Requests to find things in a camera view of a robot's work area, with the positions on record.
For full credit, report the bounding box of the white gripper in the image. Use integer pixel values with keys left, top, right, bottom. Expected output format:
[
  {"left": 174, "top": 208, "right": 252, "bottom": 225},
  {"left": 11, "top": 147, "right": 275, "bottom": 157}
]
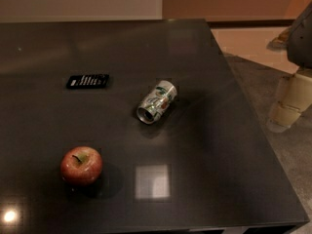
[{"left": 266, "top": 68, "right": 312, "bottom": 133}]

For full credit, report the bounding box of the silver green 7up can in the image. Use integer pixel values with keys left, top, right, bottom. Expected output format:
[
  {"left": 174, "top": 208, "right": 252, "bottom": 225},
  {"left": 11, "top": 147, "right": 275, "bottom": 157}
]
[{"left": 136, "top": 80, "right": 177, "bottom": 125}]

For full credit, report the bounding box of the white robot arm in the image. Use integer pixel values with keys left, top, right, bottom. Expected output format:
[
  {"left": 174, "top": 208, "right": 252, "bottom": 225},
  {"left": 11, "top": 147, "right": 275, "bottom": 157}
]
[{"left": 267, "top": 2, "right": 312, "bottom": 133}]

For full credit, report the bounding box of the black remote control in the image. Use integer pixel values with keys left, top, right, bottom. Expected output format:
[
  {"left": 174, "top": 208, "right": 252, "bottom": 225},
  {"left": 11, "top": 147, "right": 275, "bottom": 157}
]
[{"left": 66, "top": 74, "right": 109, "bottom": 90}]

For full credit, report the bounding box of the red apple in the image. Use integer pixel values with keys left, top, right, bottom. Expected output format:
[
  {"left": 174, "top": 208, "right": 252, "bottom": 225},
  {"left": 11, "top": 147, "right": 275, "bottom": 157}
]
[{"left": 60, "top": 146, "right": 103, "bottom": 186}]

